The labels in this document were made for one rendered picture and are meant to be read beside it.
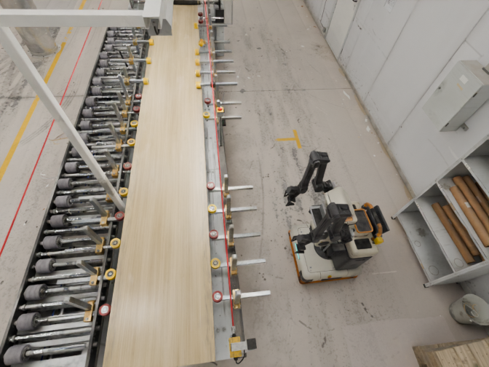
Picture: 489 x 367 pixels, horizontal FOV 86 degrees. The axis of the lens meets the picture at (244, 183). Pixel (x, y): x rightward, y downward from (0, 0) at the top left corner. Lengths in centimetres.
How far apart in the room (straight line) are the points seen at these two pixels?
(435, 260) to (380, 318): 97
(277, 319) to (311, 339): 38
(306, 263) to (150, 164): 191
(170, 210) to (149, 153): 72
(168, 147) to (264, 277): 177
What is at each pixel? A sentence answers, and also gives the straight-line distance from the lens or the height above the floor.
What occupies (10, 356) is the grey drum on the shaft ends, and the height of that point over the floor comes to 85.
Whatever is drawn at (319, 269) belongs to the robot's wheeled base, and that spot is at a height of 28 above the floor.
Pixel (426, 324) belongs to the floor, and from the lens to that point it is 368.
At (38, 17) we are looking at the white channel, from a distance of 153.
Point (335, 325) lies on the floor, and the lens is 322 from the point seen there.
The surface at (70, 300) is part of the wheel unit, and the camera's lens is 215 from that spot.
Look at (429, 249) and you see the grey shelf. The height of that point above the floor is 14.
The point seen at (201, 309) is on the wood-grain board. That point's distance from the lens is 214.
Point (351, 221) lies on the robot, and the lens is 219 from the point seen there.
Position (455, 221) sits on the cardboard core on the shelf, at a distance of 363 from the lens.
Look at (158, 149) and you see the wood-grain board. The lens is 289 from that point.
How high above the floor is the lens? 301
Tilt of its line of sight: 56 degrees down
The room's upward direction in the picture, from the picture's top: 6 degrees clockwise
